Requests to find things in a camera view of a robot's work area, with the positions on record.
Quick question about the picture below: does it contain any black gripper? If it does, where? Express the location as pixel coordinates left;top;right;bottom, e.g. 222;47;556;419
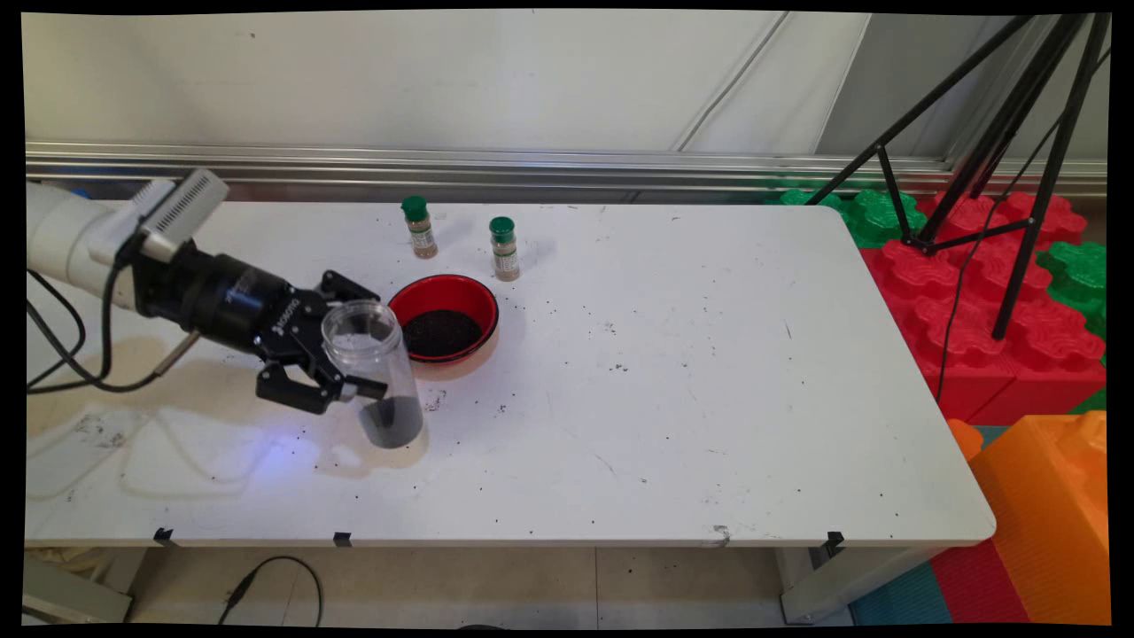
133;245;389;416

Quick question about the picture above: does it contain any clear jar with black seeds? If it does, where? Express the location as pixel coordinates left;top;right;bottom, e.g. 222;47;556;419
321;300;424;450

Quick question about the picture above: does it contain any black seed pile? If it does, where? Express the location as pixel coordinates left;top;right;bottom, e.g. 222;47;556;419
403;308;484;359

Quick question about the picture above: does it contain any red bowl with black rim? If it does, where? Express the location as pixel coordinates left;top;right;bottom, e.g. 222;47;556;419
387;274;501;366

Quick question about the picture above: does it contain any green-capped spice bottle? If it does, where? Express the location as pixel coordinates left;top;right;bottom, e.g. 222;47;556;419
489;216;522;283
401;196;439;260

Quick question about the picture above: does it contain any white table leg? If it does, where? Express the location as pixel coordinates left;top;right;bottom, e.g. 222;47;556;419
778;542;944;626
22;558;134;624

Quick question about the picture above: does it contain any green foam block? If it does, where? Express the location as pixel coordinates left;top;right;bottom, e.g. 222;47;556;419
1035;241;1108;342
766;186;928;250

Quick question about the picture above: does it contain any teal floor mat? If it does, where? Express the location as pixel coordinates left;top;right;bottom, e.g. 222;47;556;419
849;560;953;626

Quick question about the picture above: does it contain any large red foam block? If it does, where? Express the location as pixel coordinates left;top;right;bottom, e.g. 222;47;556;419
859;191;1108;426

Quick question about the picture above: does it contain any small orange foam piece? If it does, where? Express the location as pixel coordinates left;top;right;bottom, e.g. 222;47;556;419
946;418;986;463

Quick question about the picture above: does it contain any large orange foam block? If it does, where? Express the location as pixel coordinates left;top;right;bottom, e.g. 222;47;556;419
970;411;1111;626

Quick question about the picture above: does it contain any black tripod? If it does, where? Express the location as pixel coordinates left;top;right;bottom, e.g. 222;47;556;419
804;13;1113;342

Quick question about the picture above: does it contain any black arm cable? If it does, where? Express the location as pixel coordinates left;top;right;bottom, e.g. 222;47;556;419
25;266;203;395

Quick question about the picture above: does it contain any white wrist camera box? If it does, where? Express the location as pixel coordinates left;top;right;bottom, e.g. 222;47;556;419
89;168;229;267

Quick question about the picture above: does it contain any black floor cable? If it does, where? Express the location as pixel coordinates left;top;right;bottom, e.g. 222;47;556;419
217;556;322;626

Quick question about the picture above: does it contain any metal wall rail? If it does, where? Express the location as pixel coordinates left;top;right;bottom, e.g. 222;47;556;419
25;140;1108;200

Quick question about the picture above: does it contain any thin black tripod cable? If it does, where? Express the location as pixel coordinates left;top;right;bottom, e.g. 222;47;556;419
935;49;1113;404

